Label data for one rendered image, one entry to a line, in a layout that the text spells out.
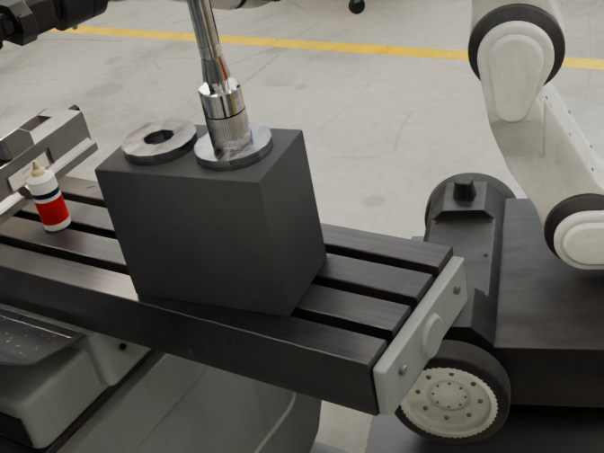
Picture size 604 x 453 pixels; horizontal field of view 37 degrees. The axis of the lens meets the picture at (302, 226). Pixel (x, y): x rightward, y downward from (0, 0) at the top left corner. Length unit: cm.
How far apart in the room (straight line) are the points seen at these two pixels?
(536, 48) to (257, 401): 80
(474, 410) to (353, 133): 203
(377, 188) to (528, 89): 172
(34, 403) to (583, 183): 91
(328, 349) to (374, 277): 13
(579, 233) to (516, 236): 26
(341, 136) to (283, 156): 244
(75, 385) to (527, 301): 78
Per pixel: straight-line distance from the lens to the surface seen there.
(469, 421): 159
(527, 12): 140
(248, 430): 170
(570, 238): 155
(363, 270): 112
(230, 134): 100
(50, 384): 128
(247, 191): 98
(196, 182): 101
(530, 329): 156
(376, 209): 297
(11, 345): 128
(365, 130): 346
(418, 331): 105
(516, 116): 143
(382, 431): 165
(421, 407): 158
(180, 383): 148
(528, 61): 139
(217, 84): 99
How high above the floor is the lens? 158
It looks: 32 degrees down
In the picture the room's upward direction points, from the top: 12 degrees counter-clockwise
